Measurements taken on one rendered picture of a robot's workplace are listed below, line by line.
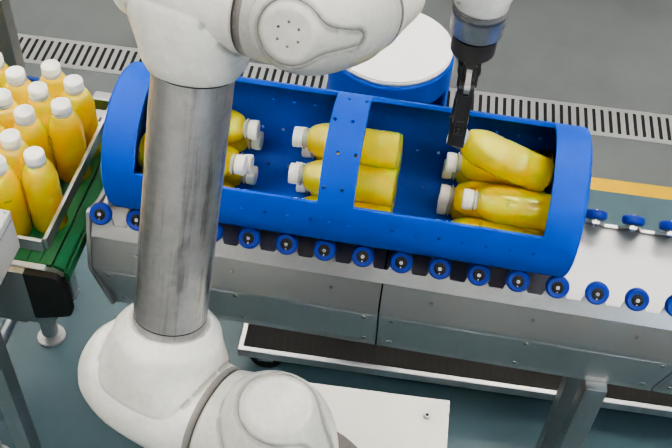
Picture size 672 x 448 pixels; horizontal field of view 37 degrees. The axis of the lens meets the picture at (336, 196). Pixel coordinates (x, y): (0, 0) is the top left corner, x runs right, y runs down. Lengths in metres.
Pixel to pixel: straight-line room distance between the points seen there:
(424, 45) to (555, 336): 0.73
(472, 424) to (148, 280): 1.70
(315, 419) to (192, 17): 0.54
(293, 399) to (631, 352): 0.91
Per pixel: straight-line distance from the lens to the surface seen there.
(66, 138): 2.08
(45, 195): 2.00
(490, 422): 2.88
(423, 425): 1.62
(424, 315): 1.99
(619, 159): 3.66
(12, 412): 2.35
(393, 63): 2.22
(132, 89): 1.86
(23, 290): 2.08
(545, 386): 2.79
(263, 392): 1.31
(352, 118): 1.79
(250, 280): 2.00
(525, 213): 1.82
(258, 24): 1.01
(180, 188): 1.21
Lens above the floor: 2.45
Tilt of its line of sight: 47 degrees down
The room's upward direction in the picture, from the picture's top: 4 degrees clockwise
